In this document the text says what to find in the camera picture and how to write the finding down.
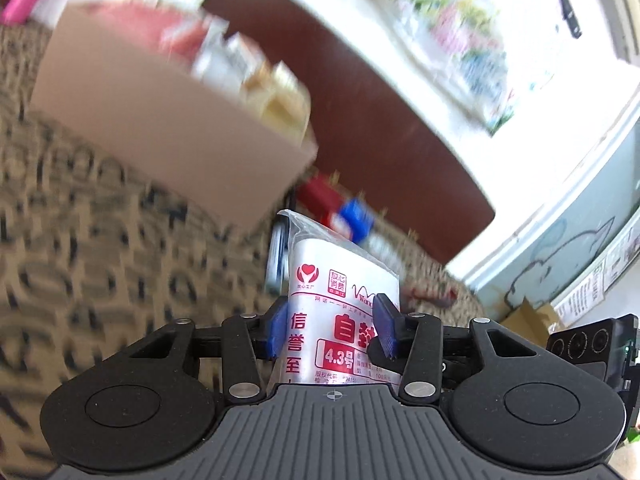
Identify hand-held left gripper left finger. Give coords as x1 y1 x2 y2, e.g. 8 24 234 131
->
125 297 290 403

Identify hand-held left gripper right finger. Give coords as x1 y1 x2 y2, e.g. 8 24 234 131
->
372 293 543 406

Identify red-printed plastic bag pack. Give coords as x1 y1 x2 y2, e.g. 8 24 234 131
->
272 208 402 392

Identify pink cardboard box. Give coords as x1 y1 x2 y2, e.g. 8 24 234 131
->
29 0 320 231

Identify brown cardboard piece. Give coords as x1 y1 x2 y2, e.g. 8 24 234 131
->
499 297 567 335

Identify blue-white marker pen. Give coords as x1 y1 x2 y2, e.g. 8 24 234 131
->
266 220 292 295

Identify blue square box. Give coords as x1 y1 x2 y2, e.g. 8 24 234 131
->
339 197 377 242

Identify dark red gift box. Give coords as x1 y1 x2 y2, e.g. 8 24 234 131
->
299 176 347 227

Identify brown letter-printed blanket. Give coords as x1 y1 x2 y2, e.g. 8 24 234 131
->
0 22 483 480

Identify dark red wooden headboard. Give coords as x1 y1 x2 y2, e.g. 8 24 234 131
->
199 0 497 267

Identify pale yellow medicine box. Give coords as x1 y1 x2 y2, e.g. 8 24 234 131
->
242 62 312 143

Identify red flat box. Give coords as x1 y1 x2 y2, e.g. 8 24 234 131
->
75 2 213 63

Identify white wall notices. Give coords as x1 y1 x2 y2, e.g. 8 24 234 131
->
554 225 640 327

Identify floral wall poster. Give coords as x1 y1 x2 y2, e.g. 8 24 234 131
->
358 0 557 137

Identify black wall-mounted pen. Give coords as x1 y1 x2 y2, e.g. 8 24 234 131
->
556 0 584 39

